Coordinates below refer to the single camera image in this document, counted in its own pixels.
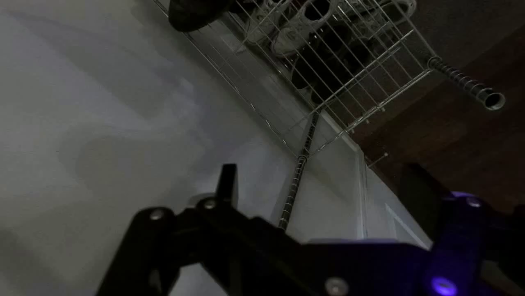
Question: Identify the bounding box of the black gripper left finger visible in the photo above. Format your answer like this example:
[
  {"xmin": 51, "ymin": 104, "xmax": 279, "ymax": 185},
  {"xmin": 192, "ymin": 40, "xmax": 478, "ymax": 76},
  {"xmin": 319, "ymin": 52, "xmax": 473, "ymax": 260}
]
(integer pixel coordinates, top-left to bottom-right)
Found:
[{"xmin": 97, "ymin": 162, "xmax": 309, "ymax": 296}]

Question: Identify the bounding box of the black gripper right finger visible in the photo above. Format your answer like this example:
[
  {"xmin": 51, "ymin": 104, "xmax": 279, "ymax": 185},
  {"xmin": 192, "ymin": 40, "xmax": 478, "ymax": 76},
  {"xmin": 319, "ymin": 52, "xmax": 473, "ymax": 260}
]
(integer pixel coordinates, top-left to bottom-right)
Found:
[{"xmin": 402, "ymin": 162, "xmax": 525, "ymax": 296}]

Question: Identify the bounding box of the ridged metal shelf pole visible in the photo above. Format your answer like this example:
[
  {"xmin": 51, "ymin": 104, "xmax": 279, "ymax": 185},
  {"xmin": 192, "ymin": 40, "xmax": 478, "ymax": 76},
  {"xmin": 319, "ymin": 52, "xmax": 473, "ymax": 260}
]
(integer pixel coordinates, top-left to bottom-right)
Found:
[
  {"xmin": 425, "ymin": 55, "xmax": 509, "ymax": 114},
  {"xmin": 276, "ymin": 112, "xmax": 322, "ymax": 233}
]

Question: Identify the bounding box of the dark rounded object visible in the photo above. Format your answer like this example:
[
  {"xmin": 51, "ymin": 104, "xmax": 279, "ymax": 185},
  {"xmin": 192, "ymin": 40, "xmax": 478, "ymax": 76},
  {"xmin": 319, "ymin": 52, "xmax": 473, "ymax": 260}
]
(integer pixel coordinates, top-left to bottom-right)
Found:
[{"xmin": 166, "ymin": 0, "xmax": 232, "ymax": 34}]

